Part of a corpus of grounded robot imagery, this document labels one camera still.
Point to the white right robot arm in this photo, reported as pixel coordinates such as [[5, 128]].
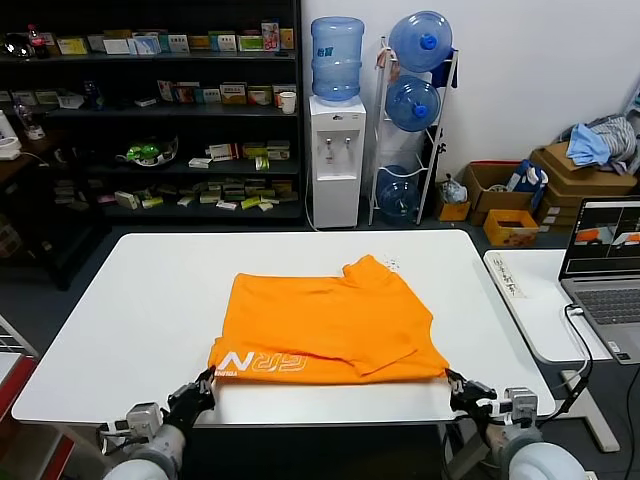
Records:
[[540, 460]]

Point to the green white bowl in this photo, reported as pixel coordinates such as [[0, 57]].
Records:
[[146, 152]]

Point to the tall pink medicine box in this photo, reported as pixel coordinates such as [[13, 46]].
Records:
[[270, 35]]

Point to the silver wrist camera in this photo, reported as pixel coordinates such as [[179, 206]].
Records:
[[520, 405], [142, 420]]

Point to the blue white medicine box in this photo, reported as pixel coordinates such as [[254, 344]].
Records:
[[147, 44]]

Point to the stacked brown cardboard boxes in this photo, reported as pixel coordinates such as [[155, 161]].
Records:
[[562, 210]]

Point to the grey plastic bag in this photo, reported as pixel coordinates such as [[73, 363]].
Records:
[[454, 190]]

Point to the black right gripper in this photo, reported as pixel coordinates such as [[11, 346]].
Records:
[[475, 400]]

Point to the white water dispenser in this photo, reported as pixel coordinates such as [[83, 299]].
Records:
[[335, 200]]

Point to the dark blue hanging cloth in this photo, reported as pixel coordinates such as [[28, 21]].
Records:
[[442, 75]]

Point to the shiny black helmet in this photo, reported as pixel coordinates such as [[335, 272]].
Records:
[[16, 45]]

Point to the yellow green medicine box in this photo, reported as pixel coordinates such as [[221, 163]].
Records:
[[253, 149]]

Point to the flat white medicine box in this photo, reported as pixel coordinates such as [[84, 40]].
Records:
[[198, 162], [144, 101]]

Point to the flat yellow medicine box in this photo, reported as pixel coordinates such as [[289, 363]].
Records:
[[198, 42]]

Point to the red white medicine box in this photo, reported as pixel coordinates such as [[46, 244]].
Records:
[[223, 152], [259, 95]]

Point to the small tan cardboard box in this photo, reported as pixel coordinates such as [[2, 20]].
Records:
[[455, 212]]

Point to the flat yellow green box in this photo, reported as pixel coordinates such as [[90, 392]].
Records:
[[151, 202], [249, 203]]

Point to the open brown cardboard box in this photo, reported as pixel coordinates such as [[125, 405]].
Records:
[[500, 200]]

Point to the cola bottle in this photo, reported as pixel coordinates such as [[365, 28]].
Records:
[[36, 42]]

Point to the white side table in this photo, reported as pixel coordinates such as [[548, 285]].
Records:
[[540, 320]]

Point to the grey laptop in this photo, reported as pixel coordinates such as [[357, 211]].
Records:
[[610, 300]]

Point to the pink hanging cloth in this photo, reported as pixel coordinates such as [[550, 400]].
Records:
[[384, 57]]

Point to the white power strip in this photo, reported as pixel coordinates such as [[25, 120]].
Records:
[[507, 277]]

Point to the white paper cup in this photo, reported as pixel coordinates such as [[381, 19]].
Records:
[[287, 102]]

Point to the grey striped garment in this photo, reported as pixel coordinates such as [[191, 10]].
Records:
[[620, 135]]

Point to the yellow white medicine box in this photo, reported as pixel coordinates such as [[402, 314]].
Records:
[[73, 46]]

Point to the light blue garment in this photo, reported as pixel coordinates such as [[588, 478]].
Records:
[[587, 145]]

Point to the dark wooden desk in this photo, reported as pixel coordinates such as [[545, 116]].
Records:
[[24, 167]]

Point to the orange t-shirt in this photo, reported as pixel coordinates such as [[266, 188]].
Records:
[[325, 320]]

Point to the black shelving unit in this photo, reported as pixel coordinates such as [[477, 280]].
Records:
[[148, 112]]

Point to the white jug rack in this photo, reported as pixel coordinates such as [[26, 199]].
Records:
[[433, 137]]

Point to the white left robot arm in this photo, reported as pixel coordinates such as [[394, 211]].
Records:
[[150, 455]]

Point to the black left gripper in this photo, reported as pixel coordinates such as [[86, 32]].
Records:
[[190, 402]]

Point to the tilted red white box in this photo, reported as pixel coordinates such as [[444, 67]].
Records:
[[165, 90]]

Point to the clear plastic bottle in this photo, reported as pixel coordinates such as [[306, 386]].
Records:
[[28, 120]]

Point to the flat white red box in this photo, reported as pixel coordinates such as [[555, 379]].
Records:
[[226, 204]]

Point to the plain white medicine box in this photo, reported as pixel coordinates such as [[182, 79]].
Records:
[[126, 200], [116, 45]]

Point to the white kitchen appliance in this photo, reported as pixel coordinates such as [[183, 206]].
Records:
[[6, 140]]

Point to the blue white bag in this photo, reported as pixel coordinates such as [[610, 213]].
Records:
[[530, 175]]

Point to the black tripod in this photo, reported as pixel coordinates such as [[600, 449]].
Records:
[[438, 155]]

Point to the yellow orange medicine box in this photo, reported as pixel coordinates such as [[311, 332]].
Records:
[[233, 93]]

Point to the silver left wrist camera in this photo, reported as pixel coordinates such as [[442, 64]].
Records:
[[142, 420]]

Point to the yellow plastic crate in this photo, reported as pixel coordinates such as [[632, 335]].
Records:
[[500, 232]]

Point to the dark blue bottle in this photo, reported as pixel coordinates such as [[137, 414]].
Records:
[[93, 94]]

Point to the labelled blue water jug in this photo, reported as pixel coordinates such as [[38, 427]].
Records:
[[336, 64]]

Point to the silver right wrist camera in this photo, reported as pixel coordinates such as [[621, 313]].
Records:
[[520, 405]]

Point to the small green medicine box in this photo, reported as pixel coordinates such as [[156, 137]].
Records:
[[261, 163]]

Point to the large flat cardboard box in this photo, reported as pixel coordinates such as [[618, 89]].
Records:
[[585, 180]]

